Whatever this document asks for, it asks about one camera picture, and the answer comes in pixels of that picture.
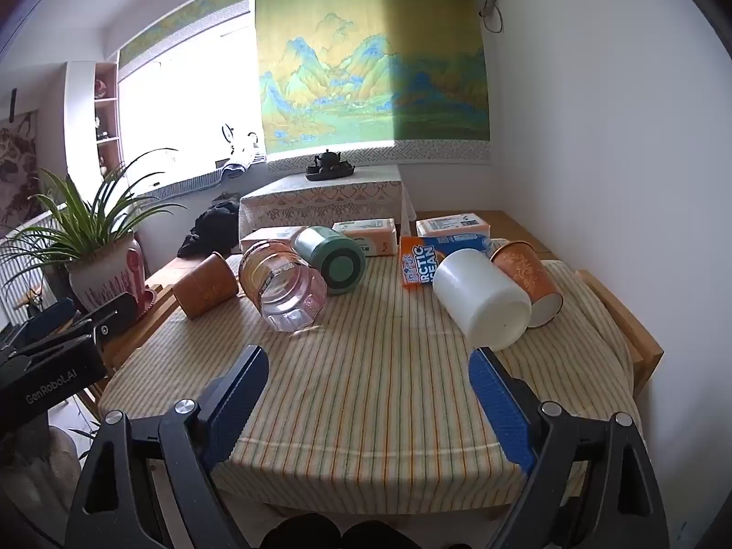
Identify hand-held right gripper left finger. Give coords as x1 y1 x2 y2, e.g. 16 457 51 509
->
69 345 270 549

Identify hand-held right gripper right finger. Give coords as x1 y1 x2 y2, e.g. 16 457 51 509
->
469 345 670 549

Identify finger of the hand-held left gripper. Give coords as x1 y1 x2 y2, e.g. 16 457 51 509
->
23 291 139 356
14 296 81 335

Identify white cup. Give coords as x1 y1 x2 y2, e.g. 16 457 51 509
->
432 248 533 352

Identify plain brown cup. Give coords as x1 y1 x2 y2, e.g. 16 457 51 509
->
172 252 240 320

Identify orange patterned cup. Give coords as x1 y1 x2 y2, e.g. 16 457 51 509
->
490 240 565 329

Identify green cup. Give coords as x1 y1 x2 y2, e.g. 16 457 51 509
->
294 226 367 297

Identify white and red plant pot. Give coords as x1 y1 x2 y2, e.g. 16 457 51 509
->
66 227 156 317

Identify white radiator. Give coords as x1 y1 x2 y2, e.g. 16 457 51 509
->
0 209 72 333

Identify green leafy plant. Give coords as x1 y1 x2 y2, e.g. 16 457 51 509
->
0 147 191 298

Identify clear glass jar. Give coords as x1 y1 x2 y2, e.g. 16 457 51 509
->
238 239 328 333

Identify black cloth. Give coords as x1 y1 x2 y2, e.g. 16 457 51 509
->
176 199 242 259

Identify striped tablecloth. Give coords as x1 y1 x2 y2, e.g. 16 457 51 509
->
98 237 642 521

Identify wooden table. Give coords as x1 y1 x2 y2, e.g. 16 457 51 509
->
86 252 665 521

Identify striped windowsill cloth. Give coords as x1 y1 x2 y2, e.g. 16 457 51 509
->
137 153 268 202

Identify pink box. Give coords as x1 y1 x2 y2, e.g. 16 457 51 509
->
239 227 310 256

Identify orange and blue box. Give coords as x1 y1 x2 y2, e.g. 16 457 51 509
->
399 234 494 290

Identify person's dark trouser legs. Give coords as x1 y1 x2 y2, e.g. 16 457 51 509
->
259 513 461 549

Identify wooden desk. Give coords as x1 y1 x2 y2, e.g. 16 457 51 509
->
400 210 557 259

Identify orange tissue pack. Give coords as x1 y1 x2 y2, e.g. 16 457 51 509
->
332 218 400 258
415 213 493 240

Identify white kettle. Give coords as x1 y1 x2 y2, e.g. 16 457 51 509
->
220 122 262 161

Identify small table with patterned cloth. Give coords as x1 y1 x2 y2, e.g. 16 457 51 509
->
238 164 416 241

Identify dark teapot on tray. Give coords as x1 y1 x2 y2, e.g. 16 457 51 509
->
305 149 357 183

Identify landscape painting blind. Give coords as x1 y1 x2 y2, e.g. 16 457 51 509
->
254 0 493 171

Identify brown wall hanging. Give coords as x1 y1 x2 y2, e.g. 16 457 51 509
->
0 110 41 235

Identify white wall shelf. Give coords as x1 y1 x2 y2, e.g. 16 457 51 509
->
62 59 125 179

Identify air conditioner cable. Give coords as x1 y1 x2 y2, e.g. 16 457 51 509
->
479 0 508 35

